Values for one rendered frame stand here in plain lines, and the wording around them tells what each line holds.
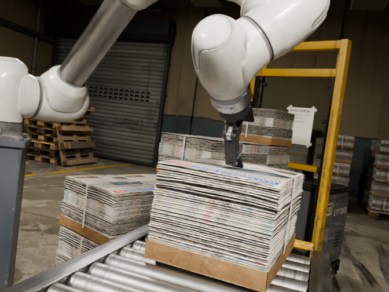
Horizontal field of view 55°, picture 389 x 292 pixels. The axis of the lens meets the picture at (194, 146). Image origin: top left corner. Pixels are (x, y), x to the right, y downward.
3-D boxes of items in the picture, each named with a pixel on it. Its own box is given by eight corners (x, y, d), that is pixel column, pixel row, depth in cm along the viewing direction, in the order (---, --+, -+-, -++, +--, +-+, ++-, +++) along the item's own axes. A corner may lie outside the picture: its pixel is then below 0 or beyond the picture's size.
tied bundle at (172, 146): (154, 172, 213) (159, 132, 212) (188, 172, 236) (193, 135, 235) (206, 186, 189) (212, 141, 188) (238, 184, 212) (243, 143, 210)
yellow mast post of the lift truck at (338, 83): (300, 283, 273) (335, 39, 263) (305, 280, 279) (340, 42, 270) (311, 287, 267) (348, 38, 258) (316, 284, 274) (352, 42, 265)
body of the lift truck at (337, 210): (237, 262, 325) (249, 171, 320) (268, 251, 366) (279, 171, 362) (314, 293, 280) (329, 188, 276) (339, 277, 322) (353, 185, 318)
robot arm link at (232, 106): (200, 99, 76) (206, 114, 81) (244, 103, 73) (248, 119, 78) (211, 63, 79) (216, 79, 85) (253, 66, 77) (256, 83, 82)
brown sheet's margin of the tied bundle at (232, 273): (173, 241, 102) (175, 225, 101) (280, 270, 90) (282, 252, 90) (142, 257, 87) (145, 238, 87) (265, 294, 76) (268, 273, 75)
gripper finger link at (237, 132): (243, 115, 86) (242, 117, 85) (241, 159, 91) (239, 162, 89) (227, 113, 87) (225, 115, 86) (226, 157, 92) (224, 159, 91)
